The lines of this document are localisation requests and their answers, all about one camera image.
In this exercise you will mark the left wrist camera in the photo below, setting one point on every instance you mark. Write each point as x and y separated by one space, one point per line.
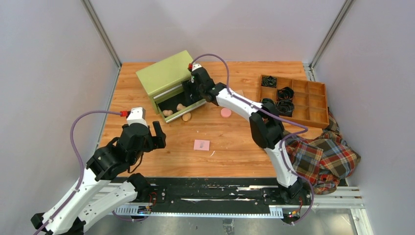
137 115

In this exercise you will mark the beige makeup sponge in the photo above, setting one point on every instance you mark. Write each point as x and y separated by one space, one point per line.
186 117
167 113
180 107

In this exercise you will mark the pink round compact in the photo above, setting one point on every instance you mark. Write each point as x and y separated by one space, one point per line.
225 113

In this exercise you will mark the beige makeup sponge front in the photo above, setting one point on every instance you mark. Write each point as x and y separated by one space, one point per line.
167 113

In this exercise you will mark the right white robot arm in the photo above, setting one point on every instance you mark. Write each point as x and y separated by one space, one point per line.
265 125

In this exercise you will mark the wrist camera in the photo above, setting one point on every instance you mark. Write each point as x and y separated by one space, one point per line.
137 115
195 66

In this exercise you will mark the aluminium frame rail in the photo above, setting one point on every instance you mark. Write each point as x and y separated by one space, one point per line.
345 197

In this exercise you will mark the wooden compartment organizer tray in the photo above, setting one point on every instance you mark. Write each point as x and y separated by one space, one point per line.
300 101

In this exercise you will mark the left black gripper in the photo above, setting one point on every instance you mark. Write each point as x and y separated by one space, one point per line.
159 140

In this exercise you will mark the pink square card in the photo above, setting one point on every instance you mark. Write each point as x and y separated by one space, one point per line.
202 145

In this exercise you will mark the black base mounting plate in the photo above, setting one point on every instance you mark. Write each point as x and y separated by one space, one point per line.
246 197

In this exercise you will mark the plaid flannel shirt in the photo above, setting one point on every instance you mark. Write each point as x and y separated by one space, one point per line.
325 160

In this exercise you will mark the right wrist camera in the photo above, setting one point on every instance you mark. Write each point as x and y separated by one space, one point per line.
195 66

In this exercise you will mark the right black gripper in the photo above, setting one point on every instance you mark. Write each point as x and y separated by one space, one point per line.
189 86

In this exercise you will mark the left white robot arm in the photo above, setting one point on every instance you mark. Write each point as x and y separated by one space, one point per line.
75 213

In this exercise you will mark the green metal drawer cabinet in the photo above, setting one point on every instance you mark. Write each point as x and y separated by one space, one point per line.
162 82

